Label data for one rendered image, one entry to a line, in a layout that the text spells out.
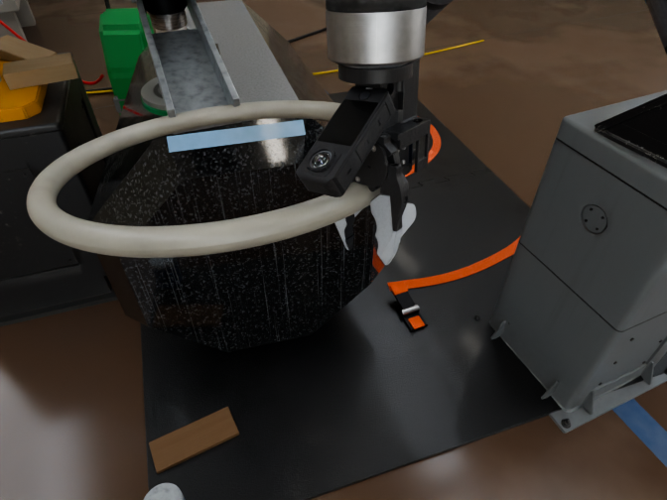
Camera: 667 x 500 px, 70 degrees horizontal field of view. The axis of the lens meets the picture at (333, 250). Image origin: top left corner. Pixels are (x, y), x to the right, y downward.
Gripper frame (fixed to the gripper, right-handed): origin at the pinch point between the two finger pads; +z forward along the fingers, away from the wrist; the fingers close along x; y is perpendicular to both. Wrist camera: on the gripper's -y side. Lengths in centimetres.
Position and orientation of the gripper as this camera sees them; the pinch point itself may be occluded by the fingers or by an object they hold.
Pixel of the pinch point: (363, 249)
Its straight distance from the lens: 54.4
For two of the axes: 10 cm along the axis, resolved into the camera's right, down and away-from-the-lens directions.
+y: 6.4, -4.3, 6.3
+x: -7.6, -3.1, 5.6
